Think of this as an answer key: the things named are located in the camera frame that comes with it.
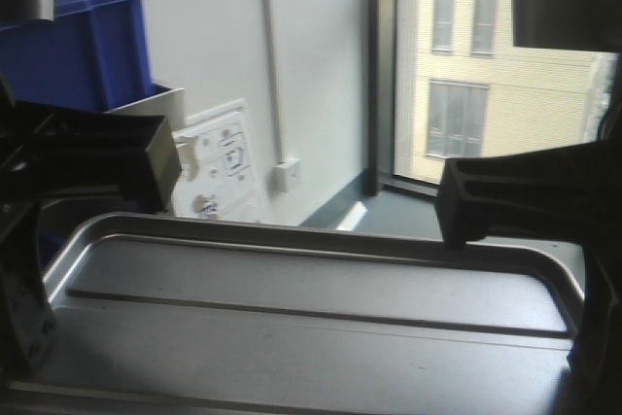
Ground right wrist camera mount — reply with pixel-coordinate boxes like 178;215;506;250
511;0;621;52

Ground white foam packaging panel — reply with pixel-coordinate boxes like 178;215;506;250
171;99;268;224

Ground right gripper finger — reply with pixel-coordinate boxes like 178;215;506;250
569;238;621;376

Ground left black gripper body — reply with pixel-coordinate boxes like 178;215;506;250
1;82;181;212

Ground stacked blue bins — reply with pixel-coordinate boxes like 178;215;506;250
1;0;158;112

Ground white wall conduit box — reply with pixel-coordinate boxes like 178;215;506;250
272;157;301;192

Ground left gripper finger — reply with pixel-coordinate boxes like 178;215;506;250
1;202;56;376

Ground silver metal tray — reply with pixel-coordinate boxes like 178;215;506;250
1;214;586;414

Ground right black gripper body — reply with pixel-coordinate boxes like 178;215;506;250
435;117;621;248

